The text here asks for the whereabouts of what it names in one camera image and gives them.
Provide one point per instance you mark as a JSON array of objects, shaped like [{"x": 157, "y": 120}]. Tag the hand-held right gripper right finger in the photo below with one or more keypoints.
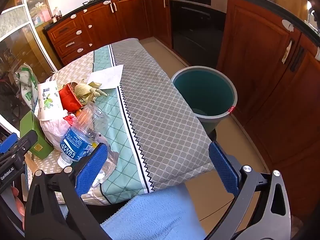
[{"x": 223, "y": 170}]

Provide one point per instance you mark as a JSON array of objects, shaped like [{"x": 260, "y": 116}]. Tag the glass sliding door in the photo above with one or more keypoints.
[{"x": 15, "y": 42}]

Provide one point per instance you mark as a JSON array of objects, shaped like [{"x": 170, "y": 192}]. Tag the black built-in oven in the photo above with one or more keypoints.
[{"x": 197, "y": 35}]

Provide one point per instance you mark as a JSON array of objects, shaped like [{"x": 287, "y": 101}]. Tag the green cardboard box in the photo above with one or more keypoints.
[{"x": 42, "y": 147}]

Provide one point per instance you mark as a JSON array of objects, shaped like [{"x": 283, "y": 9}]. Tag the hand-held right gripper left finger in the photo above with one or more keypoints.
[{"x": 92, "y": 167}]

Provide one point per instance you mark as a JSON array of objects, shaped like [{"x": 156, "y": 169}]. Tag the white paper towel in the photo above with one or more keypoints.
[{"x": 110, "y": 77}]

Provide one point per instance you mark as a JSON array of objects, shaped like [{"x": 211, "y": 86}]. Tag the person's left hand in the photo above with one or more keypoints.
[{"x": 20, "y": 205}]

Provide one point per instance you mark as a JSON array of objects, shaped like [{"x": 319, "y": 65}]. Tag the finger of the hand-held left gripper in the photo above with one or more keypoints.
[
  {"x": 26, "y": 140},
  {"x": 7, "y": 142}
]

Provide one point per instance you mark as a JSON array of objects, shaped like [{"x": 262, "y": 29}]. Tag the pale corn husks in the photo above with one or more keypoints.
[{"x": 85, "y": 91}]

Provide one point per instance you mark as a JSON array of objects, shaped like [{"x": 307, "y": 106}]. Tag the orange peel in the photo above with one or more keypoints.
[{"x": 79, "y": 112}]

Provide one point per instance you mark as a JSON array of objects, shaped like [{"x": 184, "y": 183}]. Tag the white floral tissue packet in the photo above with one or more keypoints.
[{"x": 48, "y": 100}]

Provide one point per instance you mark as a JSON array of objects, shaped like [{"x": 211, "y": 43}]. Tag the grey teal trash bin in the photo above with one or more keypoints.
[{"x": 205, "y": 92}]

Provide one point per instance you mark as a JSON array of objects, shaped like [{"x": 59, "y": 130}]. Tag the light blue fleece cloth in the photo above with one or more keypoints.
[{"x": 155, "y": 215}]

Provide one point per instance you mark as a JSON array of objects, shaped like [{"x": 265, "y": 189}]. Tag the green white plastic bag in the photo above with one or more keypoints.
[{"x": 25, "y": 80}]

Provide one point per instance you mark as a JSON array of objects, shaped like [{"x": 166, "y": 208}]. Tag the small bottles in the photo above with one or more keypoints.
[{"x": 56, "y": 15}]

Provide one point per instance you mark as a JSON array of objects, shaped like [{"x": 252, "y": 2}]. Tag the clear plastic tray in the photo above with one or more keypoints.
[{"x": 110, "y": 166}]

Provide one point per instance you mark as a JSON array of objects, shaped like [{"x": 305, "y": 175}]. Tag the brown wooden kitchen cabinets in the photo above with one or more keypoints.
[{"x": 255, "y": 45}]

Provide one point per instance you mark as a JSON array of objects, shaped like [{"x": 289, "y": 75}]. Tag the white crumpled plastic bag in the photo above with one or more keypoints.
[{"x": 53, "y": 130}]

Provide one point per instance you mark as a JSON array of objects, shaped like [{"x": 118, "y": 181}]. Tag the patterned grey teal tablecloth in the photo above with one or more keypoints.
[{"x": 155, "y": 110}]

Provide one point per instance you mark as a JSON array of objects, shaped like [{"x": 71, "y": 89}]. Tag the clear bottle blue label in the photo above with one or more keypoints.
[{"x": 75, "y": 140}]

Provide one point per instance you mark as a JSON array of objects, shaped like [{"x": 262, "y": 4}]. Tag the red soda can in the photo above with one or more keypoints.
[{"x": 68, "y": 98}]

